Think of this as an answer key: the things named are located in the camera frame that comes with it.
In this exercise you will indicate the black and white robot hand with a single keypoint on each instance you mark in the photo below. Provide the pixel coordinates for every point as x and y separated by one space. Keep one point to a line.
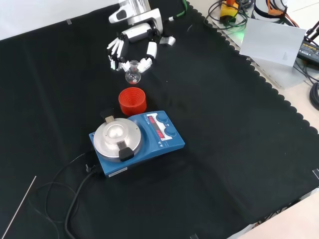
135 33

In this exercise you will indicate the clear glass round-bottom flask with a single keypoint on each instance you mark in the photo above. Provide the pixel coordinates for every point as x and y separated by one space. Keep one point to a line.
133 77

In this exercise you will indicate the red ribbed flask holder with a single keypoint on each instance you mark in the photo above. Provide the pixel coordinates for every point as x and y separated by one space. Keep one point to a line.
132 102

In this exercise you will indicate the heater with blue base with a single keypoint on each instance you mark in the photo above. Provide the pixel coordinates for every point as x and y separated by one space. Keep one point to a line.
154 147

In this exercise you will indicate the clear tape strip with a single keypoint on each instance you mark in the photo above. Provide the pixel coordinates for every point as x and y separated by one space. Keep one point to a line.
69 22
316 173
193 236

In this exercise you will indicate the yellow stop button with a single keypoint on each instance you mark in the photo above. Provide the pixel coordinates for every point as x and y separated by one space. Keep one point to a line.
228 12

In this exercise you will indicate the black cloth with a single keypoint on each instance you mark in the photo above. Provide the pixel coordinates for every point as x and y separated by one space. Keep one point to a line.
224 149

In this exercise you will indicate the black power adapter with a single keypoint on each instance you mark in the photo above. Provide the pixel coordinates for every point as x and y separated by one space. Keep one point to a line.
309 51

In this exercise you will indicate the black tripod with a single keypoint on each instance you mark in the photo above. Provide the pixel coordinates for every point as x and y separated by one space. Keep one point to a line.
312 32

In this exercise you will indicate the thin glass rod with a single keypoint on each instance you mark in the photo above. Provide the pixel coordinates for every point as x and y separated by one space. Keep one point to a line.
19 206

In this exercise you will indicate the grey metal base plate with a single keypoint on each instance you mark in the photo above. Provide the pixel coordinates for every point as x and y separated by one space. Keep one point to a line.
281 74

